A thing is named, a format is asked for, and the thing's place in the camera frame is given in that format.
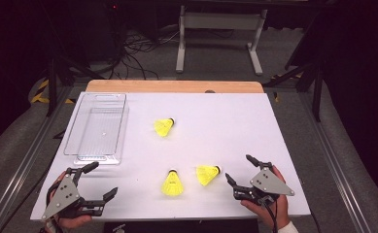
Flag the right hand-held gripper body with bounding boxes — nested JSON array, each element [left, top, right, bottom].
[[233, 160, 296, 208]]

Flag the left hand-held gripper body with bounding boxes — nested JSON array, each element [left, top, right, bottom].
[[41, 167, 107, 222]]

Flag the yellow shuttlecock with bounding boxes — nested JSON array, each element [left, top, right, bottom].
[[195, 164, 223, 187], [153, 117, 176, 138], [160, 168, 185, 197]]

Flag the clear plastic tray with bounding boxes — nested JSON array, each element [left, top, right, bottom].
[[63, 92, 130, 166]]

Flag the person's right hand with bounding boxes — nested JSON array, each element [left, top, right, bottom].
[[240, 165, 291, 231]]

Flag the person's left hand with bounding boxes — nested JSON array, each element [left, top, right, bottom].
[[47, 170, 93, 231]]

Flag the white table mat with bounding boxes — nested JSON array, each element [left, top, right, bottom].
[[30, 91, 311, 221]]

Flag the black tripod stand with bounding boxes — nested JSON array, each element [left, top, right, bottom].
[[45, 54, 107, 117]]

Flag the black metal stand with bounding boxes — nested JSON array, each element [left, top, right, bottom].
[[262, 13, 326, 123]]

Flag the yellow black floor tape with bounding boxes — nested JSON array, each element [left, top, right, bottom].
[[30, 79, 76, 105]]

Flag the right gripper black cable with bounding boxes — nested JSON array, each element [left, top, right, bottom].
[[258, 197, 280, 233]]

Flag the aluminium rail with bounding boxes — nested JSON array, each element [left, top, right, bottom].
[[0, 85, 78, 233], [297, 91, 372, 233]]

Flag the black floor cables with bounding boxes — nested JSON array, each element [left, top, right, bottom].
[[112, 30, 181, 81]]

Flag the white metal stand frame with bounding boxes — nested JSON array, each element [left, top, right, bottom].
[[175, 4, 268, 77]]

